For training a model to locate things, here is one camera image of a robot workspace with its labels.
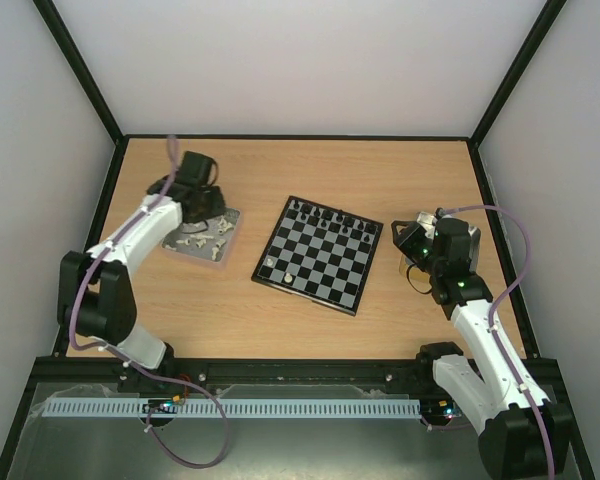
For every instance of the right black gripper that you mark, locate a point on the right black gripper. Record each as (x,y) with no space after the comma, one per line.
(410,239)

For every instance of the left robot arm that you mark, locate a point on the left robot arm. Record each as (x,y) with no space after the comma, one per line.
(96,302)

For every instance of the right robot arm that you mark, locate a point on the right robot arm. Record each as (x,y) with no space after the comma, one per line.
(521,432)

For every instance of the right metal tray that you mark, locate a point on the right metal tray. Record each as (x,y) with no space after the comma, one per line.
(456,251)

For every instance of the metal tray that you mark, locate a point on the metal tray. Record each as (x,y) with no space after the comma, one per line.
(207,243)
(456,251)

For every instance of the black white chessboard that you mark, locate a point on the black white chessboard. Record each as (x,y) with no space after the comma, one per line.
(328,251)

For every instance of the left metal tray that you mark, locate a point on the left metal tray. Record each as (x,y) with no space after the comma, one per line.
(207,243)

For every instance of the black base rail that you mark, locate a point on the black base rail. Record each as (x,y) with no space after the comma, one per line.
(389,376)

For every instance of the black metal frame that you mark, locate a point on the black metal frame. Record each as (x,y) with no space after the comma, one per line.
(547,368)

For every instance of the light blue cable duct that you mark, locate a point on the light blue cable duct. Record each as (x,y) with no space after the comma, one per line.
(234,408)

